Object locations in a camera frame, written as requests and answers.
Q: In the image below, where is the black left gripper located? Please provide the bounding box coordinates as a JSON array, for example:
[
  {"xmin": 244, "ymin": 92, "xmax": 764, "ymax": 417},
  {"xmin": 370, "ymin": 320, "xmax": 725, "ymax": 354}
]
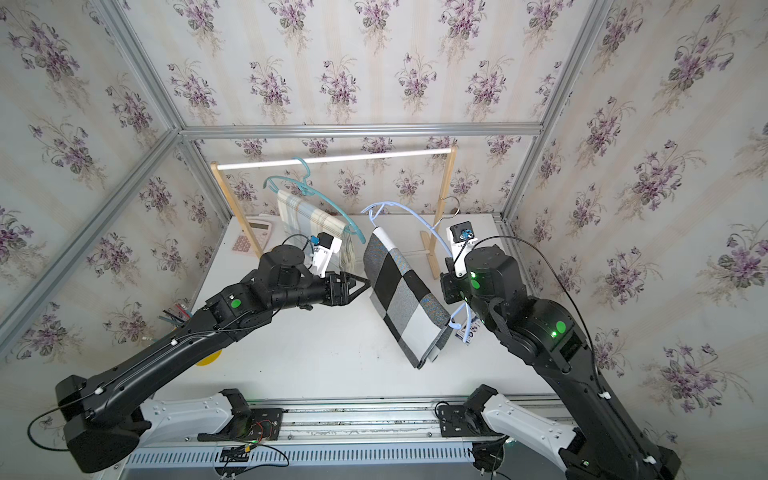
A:
[{"xmin": 270, "ymin": 273, "xmax": 375, "ymax": 317}]

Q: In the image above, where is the black white checkered scarf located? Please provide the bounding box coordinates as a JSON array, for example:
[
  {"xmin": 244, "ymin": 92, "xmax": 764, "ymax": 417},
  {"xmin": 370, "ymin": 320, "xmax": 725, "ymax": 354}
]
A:
[{"xmin": 363, "ymin": 227, "xmax": 451, "ymax": 369}]

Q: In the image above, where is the light blue plastic hanger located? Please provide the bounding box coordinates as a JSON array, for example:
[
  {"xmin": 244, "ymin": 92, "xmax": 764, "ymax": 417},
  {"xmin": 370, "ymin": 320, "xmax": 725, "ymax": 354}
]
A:
[{"xmin": 361, "ymin": 195, "xmax": 481, "ymax": 344}]

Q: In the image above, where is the plaid blue cream scarf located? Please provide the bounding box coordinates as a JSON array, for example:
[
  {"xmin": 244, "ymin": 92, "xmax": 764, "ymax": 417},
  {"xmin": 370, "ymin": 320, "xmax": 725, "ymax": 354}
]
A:
[{"xmin": 277, "ymin": 190, "xmax": 357, "ymax": 273}]

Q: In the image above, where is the teal plastic hanger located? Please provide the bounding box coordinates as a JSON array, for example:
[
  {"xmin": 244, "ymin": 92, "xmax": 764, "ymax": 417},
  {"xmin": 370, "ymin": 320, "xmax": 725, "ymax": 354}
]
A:
[{"xmin": 262, "ymin": 157, "xmax": 366, "ymax": 244}]

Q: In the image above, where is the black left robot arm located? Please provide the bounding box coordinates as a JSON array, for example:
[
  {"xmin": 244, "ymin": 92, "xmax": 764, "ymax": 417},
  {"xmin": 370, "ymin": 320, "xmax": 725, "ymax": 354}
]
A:
[{"xmin": 55, "ymin": 245, "xmax": 370, "ymax": 474}]

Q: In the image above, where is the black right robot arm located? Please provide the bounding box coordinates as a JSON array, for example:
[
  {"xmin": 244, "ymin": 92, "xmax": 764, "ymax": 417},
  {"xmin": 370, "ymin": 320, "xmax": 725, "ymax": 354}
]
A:
[{"xmin": 440, "ymin": 245, "xmax": 681, "ymax": 479}]

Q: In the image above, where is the wooden clothes rack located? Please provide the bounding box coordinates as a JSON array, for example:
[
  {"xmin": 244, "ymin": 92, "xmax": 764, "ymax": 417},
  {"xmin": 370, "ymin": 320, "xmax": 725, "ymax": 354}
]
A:
[{"xmin": 209, "ymin": 146, "xmax": 458, "ymax": 277}]

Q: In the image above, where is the pink calculator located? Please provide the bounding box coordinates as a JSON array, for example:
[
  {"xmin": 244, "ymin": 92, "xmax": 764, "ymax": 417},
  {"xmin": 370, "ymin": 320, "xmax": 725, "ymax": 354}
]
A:
[{"xmin": 232, "ymin": 218, "xmax": 273, "ymax": 257}]

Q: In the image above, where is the yellow pencil cup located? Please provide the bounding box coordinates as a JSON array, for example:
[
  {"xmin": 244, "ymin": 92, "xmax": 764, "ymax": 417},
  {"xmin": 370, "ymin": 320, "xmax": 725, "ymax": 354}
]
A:
[{"xmin": 161, "ymin": 302, "xmax": 224, "ymax": 367}]

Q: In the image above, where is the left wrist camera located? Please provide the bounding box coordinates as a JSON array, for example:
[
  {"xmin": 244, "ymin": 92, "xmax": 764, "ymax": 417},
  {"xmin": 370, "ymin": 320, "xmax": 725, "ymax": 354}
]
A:
[{"xmin": 310, "ymin": 232, "xmax": 342, "ymax": 278}]

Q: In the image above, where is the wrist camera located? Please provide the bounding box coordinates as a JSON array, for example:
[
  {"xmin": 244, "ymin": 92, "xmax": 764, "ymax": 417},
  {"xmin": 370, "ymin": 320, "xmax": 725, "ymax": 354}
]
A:
[
  {"xmin": 310, "ymin": 232, "xmax": 342, "ymax": 278},
  {"xmin": 447, "ymin": 221, "xmax": 477, "ymax": 277}
]

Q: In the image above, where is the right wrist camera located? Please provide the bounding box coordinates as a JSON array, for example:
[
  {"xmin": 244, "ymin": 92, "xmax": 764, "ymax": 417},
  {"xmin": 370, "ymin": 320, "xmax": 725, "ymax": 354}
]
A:
[{"xmin": 447, "ymin": 221, "xmax": 477, "ymax": 277}]

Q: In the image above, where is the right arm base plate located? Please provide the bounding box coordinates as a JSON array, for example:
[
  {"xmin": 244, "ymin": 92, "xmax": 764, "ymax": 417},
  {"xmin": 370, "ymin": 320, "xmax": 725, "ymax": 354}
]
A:
[{"xmin": 433, "ymin": 401, "xmax": 504, "ymax": 438}]

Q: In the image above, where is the aluminium front rail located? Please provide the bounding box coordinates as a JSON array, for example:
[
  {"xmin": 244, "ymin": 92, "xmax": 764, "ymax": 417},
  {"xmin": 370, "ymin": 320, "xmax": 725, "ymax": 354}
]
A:
[{"xmin": 113, "ymin": 395, "xmax": 613, "ymax": 448}]

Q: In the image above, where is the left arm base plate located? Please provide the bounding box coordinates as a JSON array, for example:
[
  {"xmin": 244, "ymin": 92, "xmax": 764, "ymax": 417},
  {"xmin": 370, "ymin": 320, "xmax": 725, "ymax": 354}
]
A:
[{"xmin": 197, "ymin": 408, "xmax": 284, "ymax": 443}]

